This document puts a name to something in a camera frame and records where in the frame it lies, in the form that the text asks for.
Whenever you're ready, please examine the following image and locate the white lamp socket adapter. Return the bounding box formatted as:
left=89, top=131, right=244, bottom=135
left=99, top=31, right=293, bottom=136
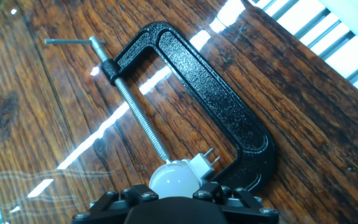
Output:
left=188, top=147, right=221, bottom=181

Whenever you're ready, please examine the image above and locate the brown wooden board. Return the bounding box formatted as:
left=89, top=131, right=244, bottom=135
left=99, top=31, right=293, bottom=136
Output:
left=0, top=0, right=358, bottom=224

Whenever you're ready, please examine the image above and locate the white LED light bulb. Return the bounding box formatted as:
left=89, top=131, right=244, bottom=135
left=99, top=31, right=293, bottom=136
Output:
left=149, top=159, right=203, bottom=199

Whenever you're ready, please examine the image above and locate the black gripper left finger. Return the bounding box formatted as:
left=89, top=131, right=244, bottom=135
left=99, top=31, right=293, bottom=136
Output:
left=71, top=183, right=160, bottom=224

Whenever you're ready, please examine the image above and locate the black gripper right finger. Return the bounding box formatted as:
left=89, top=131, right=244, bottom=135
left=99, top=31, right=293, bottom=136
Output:
left=193, top=181, right=280, bottom=224

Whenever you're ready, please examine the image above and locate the black C-clamp with steel screw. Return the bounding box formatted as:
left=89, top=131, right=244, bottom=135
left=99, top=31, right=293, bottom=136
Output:
left=44, top=21, right=277, bottom=194

